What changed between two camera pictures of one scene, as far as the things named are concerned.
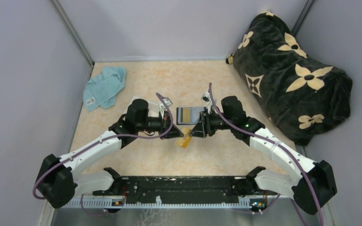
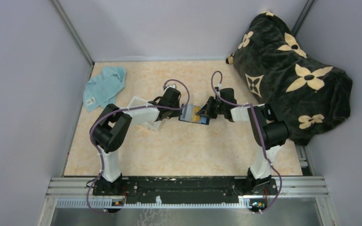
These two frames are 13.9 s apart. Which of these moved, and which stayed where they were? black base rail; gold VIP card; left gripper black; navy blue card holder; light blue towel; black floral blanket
Moved: left gripper black; gold VIP card; navy blue card holder
Stayed: black base rail; light blue towel; black floral blanket
